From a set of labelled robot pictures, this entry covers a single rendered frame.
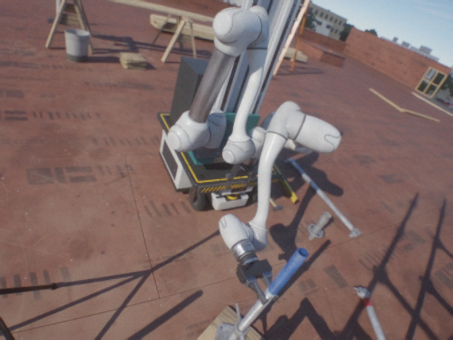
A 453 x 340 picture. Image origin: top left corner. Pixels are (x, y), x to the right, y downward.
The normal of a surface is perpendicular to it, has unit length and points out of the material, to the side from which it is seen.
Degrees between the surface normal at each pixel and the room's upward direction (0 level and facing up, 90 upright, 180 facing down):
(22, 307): 0
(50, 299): 0
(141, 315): 0
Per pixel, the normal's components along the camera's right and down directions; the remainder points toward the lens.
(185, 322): 0.29, -0.78
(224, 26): -0.55, 0.23
